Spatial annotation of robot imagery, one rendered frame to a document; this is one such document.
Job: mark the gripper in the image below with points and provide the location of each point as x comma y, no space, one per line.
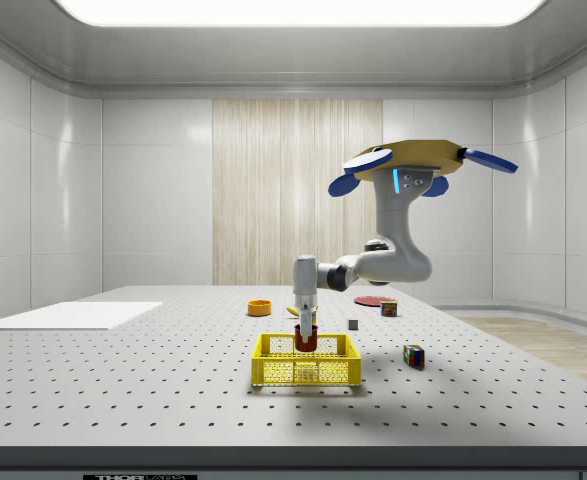
305,317

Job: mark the red mug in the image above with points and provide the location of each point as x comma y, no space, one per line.
314,340

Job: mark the white and yellow carton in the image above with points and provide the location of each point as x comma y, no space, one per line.
315,317

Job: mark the banana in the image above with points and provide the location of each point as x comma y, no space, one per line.
292,311

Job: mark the yellow bowl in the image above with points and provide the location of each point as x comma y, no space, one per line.
259,309

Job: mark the grey cube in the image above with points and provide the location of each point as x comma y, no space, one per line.
353,324

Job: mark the yellow basket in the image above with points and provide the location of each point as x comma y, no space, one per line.
305,372

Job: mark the red plate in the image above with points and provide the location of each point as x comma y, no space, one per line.
370,301

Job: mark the flat-sided can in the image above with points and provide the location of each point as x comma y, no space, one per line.
389,309

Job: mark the puzzle cube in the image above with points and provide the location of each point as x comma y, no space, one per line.
414,356

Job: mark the drone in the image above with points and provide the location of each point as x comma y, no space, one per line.
418,152

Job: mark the white board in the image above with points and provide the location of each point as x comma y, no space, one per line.
68,315

